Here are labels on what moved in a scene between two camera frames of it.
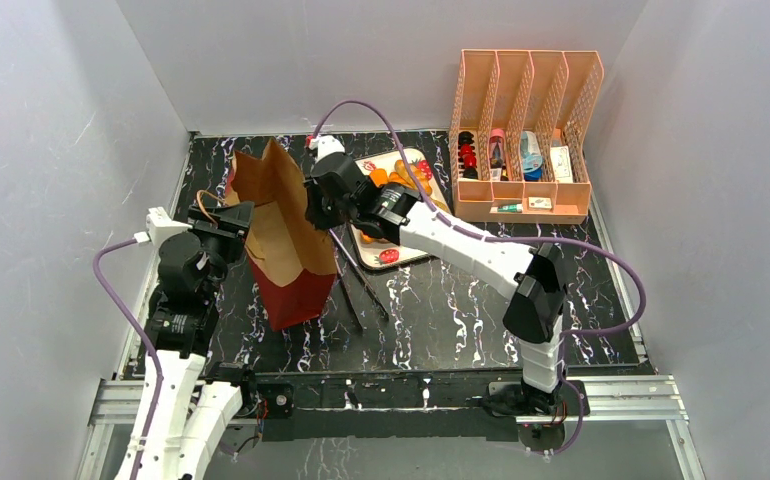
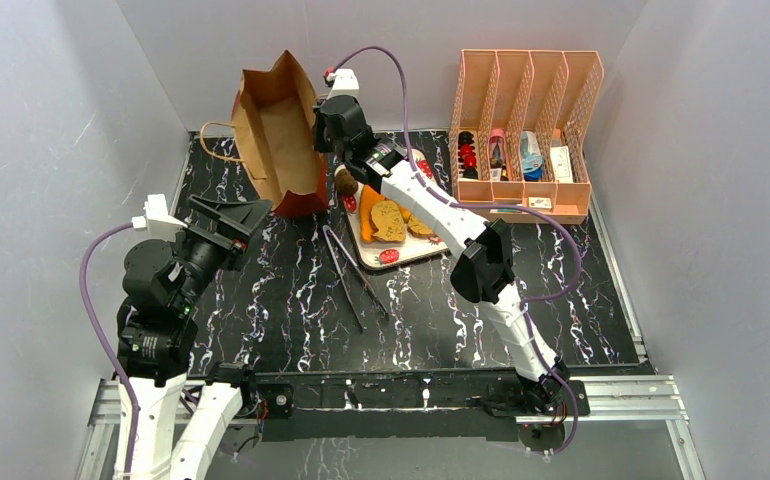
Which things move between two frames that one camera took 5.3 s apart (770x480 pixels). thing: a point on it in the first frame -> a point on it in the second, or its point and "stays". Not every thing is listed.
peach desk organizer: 516,147 stays
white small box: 561,163 stays
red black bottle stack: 466,155 stays
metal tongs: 344,266 stays
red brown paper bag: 290,256 -> 273,116
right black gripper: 318,206 -> 331,130
